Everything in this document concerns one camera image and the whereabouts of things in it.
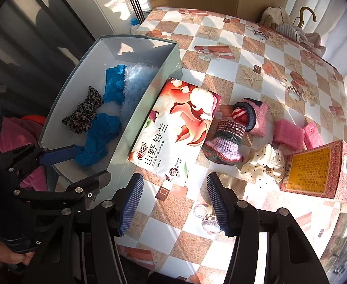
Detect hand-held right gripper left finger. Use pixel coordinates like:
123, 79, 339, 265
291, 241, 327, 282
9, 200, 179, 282
35, 173, 144, 284

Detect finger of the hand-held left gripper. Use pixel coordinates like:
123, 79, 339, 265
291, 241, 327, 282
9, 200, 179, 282
0, 143, 84, 181
12, 170, 112, 204

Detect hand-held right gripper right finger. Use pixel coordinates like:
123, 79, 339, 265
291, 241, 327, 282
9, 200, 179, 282
206, 173, 329, 284

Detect blue shoe cover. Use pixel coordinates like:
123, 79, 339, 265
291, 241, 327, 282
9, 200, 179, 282
103, 64, 130, 105
74, 113, 122, 166

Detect leopard print scrunchie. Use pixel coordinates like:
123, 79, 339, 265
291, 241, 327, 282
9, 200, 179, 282
62, 86, 104, 134

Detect purple brown knitted hat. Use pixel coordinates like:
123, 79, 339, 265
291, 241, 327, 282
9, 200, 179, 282
202, 120, 248, 165

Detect cream polka dot scrunchie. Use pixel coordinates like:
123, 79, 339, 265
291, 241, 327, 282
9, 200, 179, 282
240, 143, 286, 188

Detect pink and dark sock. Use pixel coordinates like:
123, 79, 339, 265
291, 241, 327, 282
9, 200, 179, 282
232, 98, 271, 138

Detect light blue fluffy scrunchie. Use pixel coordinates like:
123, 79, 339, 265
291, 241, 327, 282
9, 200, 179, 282
119, 62, 159, 125

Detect grey cardboard box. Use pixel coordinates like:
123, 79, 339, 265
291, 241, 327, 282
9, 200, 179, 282
38, 35, 183, 197

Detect person's left hand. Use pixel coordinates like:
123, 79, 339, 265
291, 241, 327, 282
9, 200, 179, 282
0, 240, 35, 267

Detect red orange cloth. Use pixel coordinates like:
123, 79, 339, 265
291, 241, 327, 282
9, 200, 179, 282
21, 115, 47, 125

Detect pink quilted garment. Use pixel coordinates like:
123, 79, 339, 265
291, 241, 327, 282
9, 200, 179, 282
0, 117, 48, 191

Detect printed tissue pack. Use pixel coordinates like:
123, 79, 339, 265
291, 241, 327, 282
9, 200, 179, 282
128, 78, 222, 185

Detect red patterned carton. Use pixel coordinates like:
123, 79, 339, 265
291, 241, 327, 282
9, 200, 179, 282
278, 140, 347, 204

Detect pink sponge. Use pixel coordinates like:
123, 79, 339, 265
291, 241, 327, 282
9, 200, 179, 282
303, 122, 325, 151
272, 119, 305, 151

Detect checkered tablecloth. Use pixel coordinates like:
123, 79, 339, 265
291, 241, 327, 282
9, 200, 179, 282
111, 6, 347, 275

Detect grey striped knit cap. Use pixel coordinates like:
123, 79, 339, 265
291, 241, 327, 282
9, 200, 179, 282
275, 23, 301, 40

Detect beige cloth bundle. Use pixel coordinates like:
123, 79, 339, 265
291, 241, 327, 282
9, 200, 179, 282
260, 6, 328, 57

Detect brass hanger hook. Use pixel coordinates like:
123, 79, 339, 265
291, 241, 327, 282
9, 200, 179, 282
293, 6, 317, 28

